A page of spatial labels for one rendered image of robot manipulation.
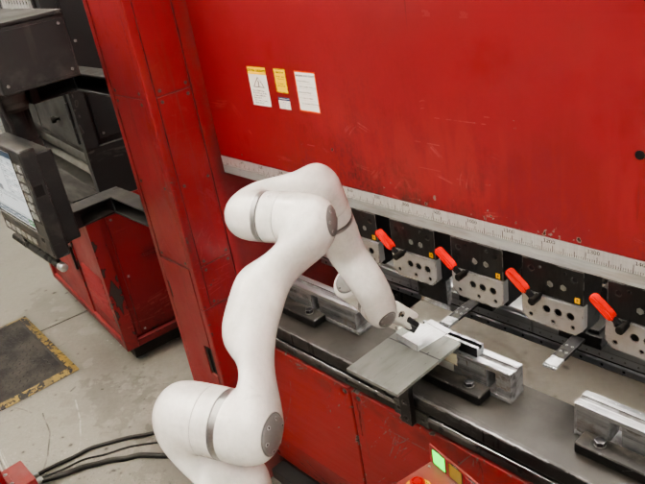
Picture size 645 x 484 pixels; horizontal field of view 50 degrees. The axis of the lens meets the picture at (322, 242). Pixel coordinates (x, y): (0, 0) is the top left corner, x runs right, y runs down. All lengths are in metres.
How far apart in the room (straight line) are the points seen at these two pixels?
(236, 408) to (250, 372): 0.06
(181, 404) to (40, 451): 2.49
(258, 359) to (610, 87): 0.79
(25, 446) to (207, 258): 1.66
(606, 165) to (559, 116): 0.13
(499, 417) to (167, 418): 0.96
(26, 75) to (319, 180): 1.10
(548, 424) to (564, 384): 1.52
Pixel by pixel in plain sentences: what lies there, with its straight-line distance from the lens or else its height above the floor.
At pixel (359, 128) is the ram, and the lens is 1.80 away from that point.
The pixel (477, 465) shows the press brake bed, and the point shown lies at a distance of 1.95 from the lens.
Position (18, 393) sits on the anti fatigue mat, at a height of 0.02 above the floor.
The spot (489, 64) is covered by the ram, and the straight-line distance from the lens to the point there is 1.49.
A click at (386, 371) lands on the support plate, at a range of 1.84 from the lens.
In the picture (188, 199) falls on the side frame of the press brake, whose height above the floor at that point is 1.30.
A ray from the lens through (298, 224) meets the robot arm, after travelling 1.22.
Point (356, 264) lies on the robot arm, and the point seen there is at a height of 1.38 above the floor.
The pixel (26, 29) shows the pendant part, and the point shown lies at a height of 1.91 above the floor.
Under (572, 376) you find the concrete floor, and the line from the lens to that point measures 3.42.
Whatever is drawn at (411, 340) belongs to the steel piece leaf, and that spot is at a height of 1.00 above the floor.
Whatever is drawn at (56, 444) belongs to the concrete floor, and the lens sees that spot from 3.66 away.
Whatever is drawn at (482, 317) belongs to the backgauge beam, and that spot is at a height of 0.91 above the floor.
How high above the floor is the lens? 2.13
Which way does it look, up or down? 26 degrees down
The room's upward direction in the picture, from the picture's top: 10 degrees counter-clockwise
